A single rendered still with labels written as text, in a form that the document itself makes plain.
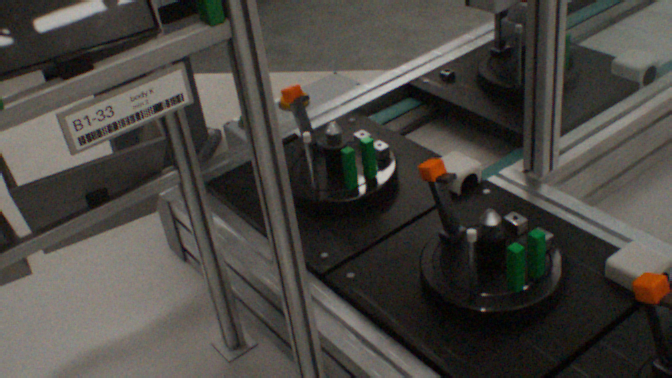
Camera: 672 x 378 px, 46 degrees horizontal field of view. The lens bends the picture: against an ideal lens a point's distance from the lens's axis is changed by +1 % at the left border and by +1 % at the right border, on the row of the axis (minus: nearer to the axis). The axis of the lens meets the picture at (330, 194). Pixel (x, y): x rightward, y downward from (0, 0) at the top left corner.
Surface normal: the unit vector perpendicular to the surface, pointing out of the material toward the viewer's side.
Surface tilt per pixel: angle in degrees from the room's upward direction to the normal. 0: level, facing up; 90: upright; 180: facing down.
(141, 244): 0
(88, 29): 65
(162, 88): 90
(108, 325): 0
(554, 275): 0
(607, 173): 90
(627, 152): 90
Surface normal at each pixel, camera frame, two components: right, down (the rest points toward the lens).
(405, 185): -0.12, -0.81
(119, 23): 0.36, 0.08
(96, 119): 0.61, 0.40
